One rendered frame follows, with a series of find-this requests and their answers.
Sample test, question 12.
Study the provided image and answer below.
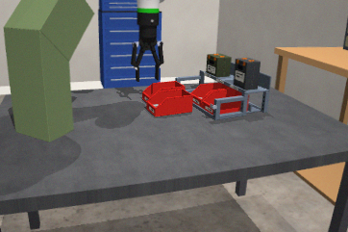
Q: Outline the dark grey case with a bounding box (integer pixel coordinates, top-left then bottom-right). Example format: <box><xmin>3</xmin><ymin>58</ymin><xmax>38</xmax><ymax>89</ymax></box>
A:
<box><xmin>234</xmin><ymin>58</ymin><xmax>261</xmax><ymax>90</ymax></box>

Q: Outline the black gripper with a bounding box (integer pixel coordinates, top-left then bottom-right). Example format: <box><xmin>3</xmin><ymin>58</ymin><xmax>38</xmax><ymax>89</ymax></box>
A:
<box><xmin>131</xmin><ymin>26</ymin><xmax>163</xmax><ymax>82</ymax></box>

